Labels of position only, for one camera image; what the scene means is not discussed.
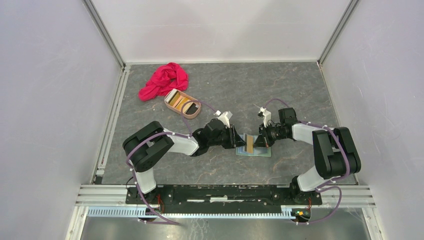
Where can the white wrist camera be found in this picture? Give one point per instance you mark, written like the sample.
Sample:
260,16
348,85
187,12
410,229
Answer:
224,117
265,115

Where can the aluminium frame rail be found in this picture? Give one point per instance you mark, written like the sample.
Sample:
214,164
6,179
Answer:
110,201

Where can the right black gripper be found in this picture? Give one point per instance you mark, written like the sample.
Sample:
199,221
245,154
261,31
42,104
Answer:
263,139

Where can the green card holder wallet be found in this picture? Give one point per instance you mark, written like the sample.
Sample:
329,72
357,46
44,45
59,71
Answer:
258,151

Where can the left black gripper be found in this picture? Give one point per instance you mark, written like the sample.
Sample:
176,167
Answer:
234,139

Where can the pink oval card tray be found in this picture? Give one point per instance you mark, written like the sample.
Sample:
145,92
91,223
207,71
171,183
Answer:
191,108

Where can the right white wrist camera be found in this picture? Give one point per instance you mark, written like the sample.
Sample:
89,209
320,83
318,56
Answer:
265,115

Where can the gold card in tray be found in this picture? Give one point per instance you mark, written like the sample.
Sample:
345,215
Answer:
180,102

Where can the red crumpled cloth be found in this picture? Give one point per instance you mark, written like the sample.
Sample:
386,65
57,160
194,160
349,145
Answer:
165,78

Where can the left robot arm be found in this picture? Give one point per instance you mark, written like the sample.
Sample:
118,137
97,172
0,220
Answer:
148,145

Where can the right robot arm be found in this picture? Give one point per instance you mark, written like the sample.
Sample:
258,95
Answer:
334,151

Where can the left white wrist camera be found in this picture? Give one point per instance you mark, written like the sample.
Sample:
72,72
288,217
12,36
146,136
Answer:
224,117

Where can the stack of upright cards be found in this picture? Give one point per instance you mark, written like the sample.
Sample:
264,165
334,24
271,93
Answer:
171,95

